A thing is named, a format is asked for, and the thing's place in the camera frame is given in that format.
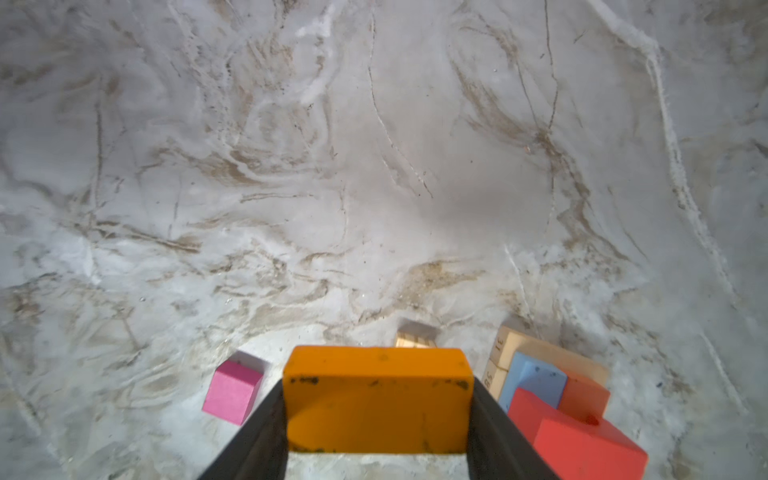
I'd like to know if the small natural wood cube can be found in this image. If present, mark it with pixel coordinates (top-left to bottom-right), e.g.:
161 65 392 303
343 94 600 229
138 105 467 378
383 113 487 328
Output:
395 331 436 348

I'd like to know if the magenta wood cube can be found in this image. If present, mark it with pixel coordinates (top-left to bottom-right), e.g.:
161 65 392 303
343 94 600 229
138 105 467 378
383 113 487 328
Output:
202 360 263 426

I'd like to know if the red wood block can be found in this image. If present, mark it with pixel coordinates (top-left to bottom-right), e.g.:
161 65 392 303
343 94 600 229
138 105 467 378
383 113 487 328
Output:
508 389 648 479

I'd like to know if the yellow-orange wood block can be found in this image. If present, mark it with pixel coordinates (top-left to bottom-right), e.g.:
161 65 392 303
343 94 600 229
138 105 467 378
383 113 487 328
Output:
282 346 474 455

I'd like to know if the natural wood block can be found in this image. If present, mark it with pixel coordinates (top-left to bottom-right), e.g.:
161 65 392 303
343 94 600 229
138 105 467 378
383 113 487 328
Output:
481 326 611 400

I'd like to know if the light blue wood block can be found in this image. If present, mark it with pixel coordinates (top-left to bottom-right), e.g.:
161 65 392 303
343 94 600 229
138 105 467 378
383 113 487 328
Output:
499 352 568 412

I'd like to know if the orange-red wood block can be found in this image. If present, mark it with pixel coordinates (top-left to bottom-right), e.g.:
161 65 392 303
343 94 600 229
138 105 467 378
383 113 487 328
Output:
558 371 611 425

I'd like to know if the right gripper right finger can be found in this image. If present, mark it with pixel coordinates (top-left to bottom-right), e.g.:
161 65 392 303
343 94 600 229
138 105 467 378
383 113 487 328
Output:
466 378 558 480

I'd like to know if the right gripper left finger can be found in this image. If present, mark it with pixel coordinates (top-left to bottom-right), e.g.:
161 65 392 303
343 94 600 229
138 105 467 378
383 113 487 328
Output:
199 382 289 480

